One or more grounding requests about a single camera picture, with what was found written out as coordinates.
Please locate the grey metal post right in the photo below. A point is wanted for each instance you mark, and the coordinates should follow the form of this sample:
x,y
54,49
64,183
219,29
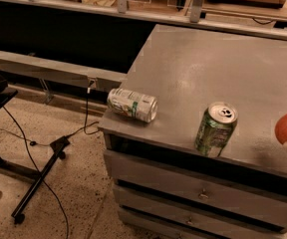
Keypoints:
x,y
195,12

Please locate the grey low shelf rail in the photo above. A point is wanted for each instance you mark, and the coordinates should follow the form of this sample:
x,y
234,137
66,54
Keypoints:
x,y
60,72

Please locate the top drawer with handle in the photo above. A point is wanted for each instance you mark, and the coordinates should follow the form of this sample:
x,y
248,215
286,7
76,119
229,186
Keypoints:
x,y
224,195

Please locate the upright green soda can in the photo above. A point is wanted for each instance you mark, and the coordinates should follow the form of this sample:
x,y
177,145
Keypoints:
x,y
216,128

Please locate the drawer with handle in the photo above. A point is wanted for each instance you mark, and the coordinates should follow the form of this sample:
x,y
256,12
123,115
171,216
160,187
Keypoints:
x,y
224,195
177,221

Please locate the black stand base leg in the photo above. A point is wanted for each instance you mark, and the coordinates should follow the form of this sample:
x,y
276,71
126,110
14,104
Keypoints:
x,y
58,152

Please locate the middle drawer with handle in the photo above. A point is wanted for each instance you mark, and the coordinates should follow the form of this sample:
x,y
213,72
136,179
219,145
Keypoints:
x,y
177,221

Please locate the white can lying sideways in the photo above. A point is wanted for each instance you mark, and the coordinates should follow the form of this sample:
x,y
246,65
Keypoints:
x,y
132,104

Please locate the grey drawer cabinet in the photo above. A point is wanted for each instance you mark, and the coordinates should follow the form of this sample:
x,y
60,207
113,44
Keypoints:
x,y
198,157

